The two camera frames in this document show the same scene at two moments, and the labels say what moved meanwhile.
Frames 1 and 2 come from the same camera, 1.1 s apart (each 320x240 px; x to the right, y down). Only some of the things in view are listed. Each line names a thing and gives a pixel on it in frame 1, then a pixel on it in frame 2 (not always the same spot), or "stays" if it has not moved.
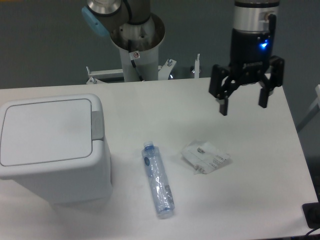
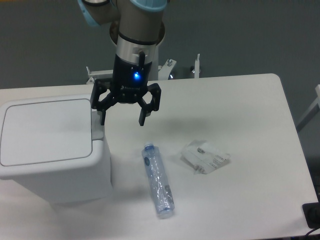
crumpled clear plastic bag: x=203 y=156 stays
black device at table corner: x=311 y=212 stays
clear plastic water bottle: x=161 y=191 stays
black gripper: x=249 y=47 → x=129 y=83
